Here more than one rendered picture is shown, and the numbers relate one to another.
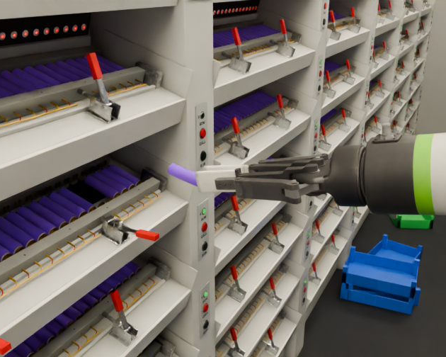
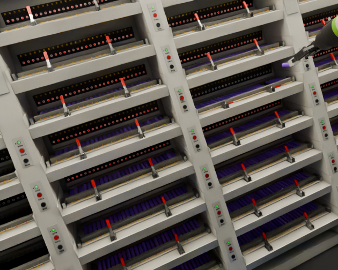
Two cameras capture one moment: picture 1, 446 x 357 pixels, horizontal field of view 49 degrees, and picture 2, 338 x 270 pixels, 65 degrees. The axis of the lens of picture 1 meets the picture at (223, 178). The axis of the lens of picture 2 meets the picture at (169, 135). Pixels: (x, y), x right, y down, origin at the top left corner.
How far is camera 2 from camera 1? 0.85 m
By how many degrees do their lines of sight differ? 50
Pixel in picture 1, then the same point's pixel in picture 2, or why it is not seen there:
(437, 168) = (337, 21)
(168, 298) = (301, 119)
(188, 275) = (310, 111)
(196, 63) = (295, 34)
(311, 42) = not seen: outside the picture
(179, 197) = (299, 81)
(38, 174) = (240, 69)
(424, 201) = (337, 33)
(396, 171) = (328, 28)
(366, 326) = not seen: outside the picture
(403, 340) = not seen: outside the picture
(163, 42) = (283, 31)
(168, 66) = (286, 38)
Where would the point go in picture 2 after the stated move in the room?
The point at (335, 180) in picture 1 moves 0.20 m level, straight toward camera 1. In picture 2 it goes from (316, 41) to (283, 50)
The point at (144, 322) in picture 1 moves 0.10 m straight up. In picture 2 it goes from (289, 124) to (284, 106)
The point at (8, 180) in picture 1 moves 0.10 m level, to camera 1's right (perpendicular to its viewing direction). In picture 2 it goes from (232, 69) to (250, 62)
